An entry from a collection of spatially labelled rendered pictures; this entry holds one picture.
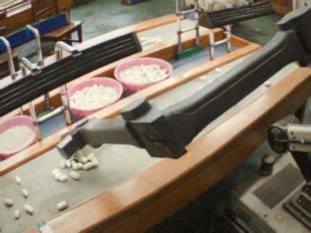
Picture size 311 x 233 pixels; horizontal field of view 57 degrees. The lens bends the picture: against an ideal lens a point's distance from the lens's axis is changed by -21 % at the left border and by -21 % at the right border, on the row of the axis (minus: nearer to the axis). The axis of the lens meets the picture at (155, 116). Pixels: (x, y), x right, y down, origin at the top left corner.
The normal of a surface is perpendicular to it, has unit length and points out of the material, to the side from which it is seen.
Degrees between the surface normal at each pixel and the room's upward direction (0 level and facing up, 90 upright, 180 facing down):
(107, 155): 0
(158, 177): 0
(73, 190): 0
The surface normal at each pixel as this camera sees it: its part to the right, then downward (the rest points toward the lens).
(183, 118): 0.11, 0.22
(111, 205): -0.04, -0.82
